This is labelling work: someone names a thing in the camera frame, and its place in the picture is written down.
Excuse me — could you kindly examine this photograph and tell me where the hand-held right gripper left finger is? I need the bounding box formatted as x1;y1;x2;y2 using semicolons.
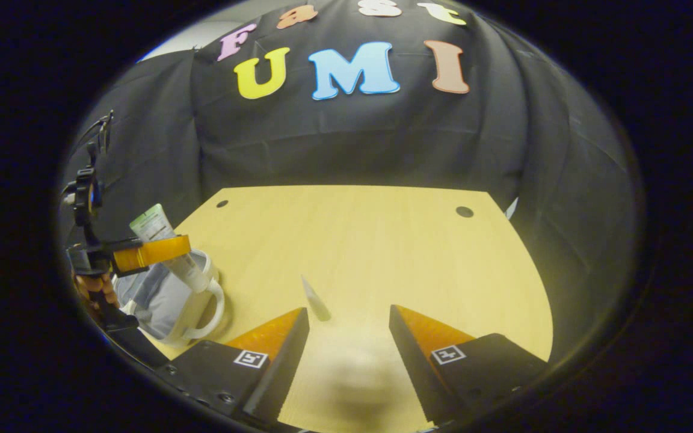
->
154;307;310;425

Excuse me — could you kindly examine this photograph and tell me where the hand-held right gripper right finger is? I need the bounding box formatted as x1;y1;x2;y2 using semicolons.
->
389;304;549;425

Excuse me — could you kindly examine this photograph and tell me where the white and green tube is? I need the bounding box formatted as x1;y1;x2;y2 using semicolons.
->
129;203;212;294

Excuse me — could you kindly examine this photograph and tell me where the white suitcase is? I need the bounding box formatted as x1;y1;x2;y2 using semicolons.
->
112;249;227;348

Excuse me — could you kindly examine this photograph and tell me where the black backdrop cloth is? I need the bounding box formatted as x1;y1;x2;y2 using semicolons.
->
61;0;639;361

